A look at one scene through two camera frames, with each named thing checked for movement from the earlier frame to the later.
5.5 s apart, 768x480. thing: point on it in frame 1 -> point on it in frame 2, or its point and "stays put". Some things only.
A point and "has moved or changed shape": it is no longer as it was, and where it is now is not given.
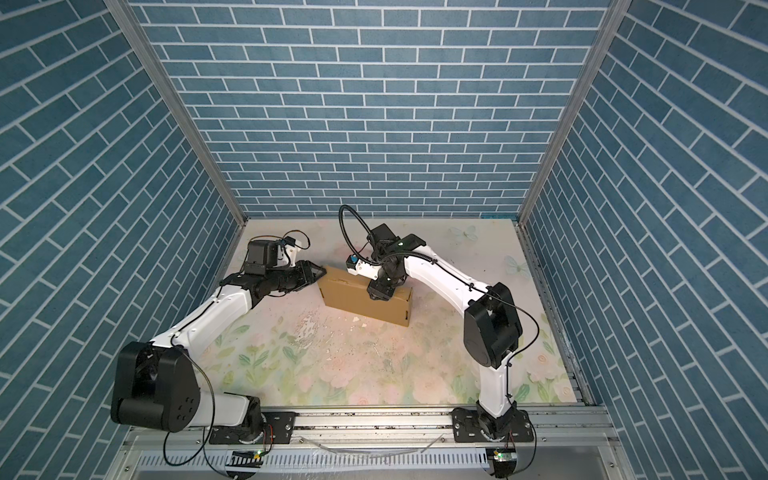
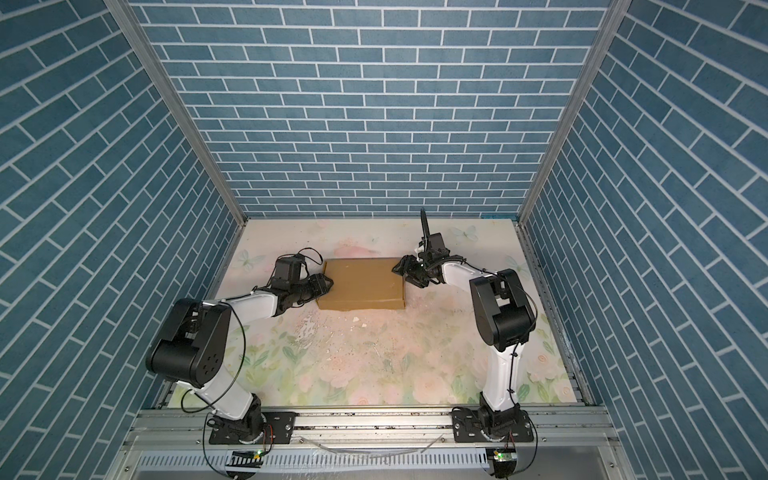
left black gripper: (304, 273) -> (319, 285)
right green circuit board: (502, 455) stays put
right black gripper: (378, 291) -> (407, 265)
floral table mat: (287, 349) stays put
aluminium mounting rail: (432, 429) stays put
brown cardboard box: (347, 291) has moved or changed shape
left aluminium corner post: (155, 69) stays put
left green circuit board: (245, 459) stays put
